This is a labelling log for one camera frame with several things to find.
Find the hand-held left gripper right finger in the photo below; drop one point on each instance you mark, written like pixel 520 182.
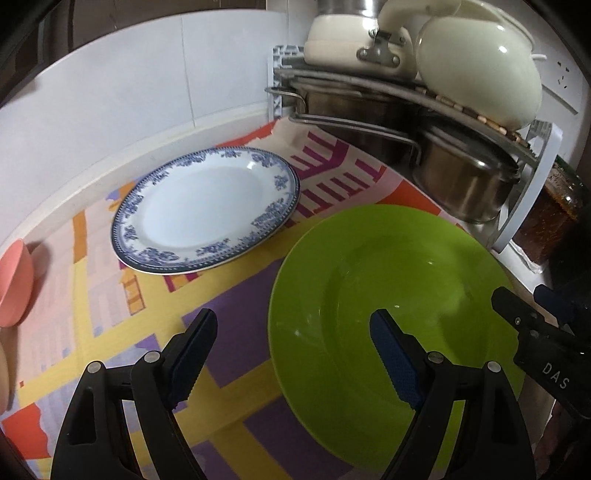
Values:
pixel 397 364

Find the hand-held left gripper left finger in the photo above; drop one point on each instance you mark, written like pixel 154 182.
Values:
pixel 189 364

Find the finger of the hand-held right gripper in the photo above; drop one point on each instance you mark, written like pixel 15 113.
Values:
pixel 512 307
pixel 554 302

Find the green plate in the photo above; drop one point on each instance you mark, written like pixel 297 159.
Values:
pixel 351 277

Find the blue patterned white plate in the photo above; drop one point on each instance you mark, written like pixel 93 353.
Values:
pixel 203 207

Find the cream bowl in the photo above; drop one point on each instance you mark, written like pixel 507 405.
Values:
pixel 4 378

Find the pink bowl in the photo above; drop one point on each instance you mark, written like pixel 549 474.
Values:
pixel 16 286

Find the colourful patterned mat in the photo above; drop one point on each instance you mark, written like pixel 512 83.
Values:
pixel 115 323

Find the glass jar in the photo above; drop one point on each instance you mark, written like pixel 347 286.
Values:
pixel 549 217

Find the white metal pot rack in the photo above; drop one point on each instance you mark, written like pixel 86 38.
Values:
pixel 531 194

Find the small steel pot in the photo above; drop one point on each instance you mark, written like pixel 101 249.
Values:
pixel 466 184

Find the wooden bead trivet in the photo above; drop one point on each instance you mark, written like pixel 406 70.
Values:
pixel 489 122

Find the cream enamel pot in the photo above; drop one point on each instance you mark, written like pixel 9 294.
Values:
pixel 480 69

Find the large steel pot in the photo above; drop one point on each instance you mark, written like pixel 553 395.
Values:
pixel 360 110

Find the steel pot with lid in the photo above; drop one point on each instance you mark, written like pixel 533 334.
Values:
pixel 346 7

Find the white wall outlet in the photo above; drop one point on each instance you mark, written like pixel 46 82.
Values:
pixel 561 76

